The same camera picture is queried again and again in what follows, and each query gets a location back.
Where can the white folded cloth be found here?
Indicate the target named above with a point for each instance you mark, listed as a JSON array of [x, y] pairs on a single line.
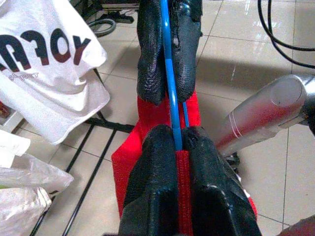
[[12, 147]]

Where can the clear plastic bag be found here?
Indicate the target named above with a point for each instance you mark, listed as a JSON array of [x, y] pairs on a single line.
[[24, 191]]

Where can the red garment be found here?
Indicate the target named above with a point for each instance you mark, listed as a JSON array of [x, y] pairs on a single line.
[[183, 196]]

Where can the blue plastic clothes hanger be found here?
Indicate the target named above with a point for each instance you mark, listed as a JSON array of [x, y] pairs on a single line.
[[171, 81]]

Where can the white t-shirt with black print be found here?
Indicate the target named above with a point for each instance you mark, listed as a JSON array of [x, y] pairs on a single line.
[[49, 86]]

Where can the black clothes rack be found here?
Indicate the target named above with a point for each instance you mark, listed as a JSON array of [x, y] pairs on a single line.
[[98, 121]]

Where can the black power strip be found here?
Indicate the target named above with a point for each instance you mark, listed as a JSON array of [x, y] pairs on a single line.
[[120, 17]]

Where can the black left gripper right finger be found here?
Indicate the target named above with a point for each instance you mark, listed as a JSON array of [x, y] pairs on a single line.
[[216, 196]]

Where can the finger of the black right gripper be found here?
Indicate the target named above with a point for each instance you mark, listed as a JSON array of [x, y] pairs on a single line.
[[187, 64], [150, 61]]

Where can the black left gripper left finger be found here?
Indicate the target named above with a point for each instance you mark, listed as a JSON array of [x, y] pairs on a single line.
[[152, 177]]

